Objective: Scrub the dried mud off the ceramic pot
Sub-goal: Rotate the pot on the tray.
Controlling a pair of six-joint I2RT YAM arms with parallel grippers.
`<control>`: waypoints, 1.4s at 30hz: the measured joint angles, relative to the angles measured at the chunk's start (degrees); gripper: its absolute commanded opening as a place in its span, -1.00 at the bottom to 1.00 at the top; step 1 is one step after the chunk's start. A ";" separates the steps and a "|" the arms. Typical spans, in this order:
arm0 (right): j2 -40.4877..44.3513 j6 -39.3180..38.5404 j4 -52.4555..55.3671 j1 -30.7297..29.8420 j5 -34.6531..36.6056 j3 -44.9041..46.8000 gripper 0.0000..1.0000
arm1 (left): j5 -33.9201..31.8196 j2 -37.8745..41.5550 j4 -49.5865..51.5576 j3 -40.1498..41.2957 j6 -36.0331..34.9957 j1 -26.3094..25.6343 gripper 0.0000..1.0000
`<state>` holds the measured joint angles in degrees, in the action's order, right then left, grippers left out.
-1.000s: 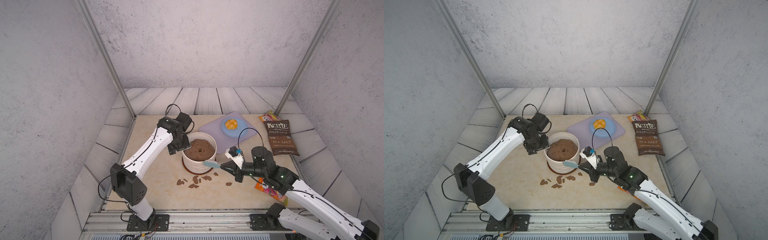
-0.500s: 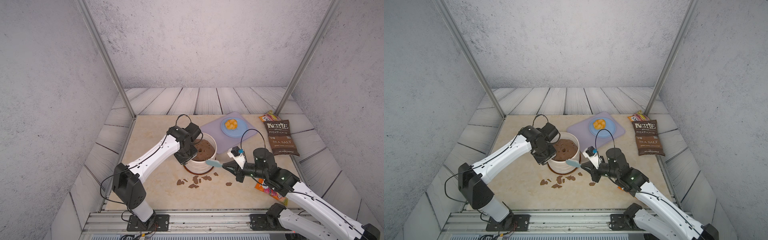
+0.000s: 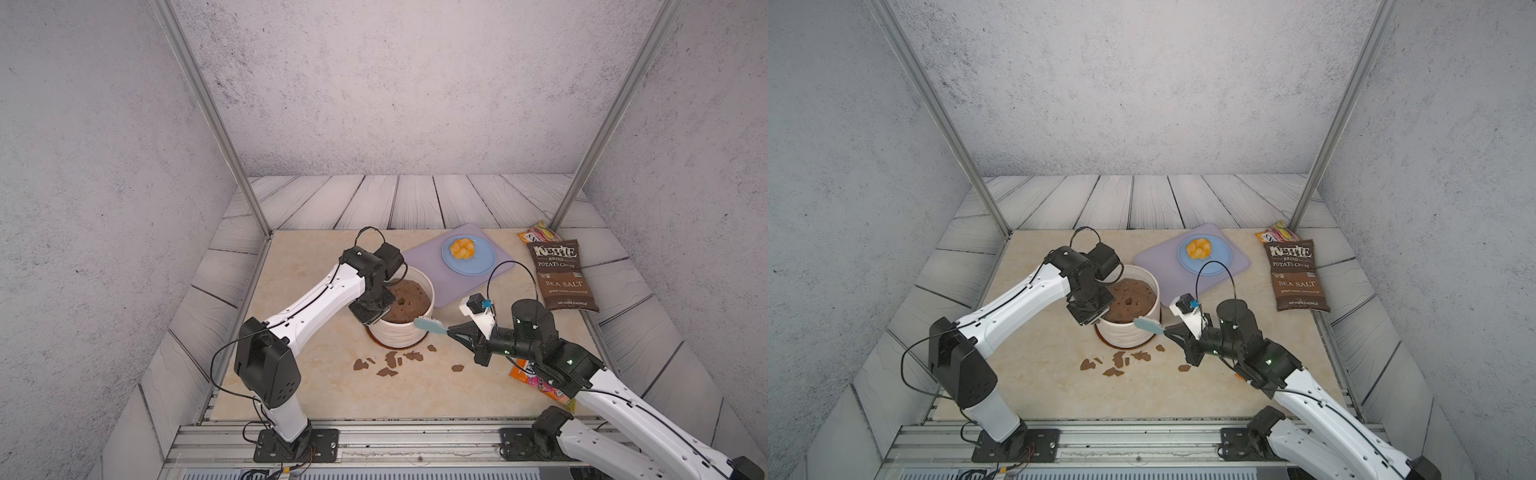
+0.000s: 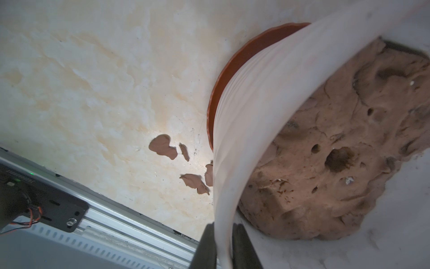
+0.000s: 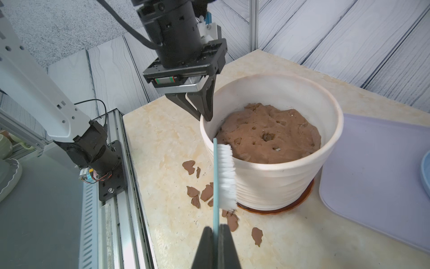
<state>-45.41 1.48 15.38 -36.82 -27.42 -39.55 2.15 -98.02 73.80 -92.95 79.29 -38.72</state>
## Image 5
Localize lilac plastic tray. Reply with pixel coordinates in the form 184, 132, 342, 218
319, 114, 430, 252

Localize blue round plate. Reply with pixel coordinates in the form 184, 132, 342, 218
420, 151, 430, 197

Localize white ceramic pot with soil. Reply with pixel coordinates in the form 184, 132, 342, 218
199, 74, 344, 211

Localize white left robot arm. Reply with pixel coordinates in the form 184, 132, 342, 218
1, 1, 227, 178

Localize grey scalloped plate off table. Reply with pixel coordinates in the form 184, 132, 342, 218
0, 159, 22, 202

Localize small brown mud flake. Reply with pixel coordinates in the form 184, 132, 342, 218
191, 196, 200, 208

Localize teal scrub brush white bristles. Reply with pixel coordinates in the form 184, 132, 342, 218
213, 138, 237, 269

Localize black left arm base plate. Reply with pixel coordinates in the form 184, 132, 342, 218
98, 140, 128, 202

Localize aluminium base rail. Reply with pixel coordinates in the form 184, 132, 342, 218
78, 109, 157, 269

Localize aluminium left corner post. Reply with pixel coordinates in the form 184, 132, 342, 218
249, 0, 259, 52

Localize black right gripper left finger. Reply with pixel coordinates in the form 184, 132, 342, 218
191, 226, 215, 269

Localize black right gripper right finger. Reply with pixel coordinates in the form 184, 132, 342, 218
217, 224, 241, 269

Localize large brown mud flake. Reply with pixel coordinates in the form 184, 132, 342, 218
222, 210, 239, 232

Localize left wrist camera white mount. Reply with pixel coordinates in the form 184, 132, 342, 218
196, 12, 222, 45

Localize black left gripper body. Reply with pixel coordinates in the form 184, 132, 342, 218
143, 38, 227, 94

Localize terracotta saucer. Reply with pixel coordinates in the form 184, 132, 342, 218
237, 178, 315, 215

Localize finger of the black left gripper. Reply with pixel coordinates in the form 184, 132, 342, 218
187, 75, 216, 122
165, 93, 201, 121

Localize pale green bowl off table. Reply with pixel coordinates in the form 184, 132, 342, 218
0, 134, 13, 160

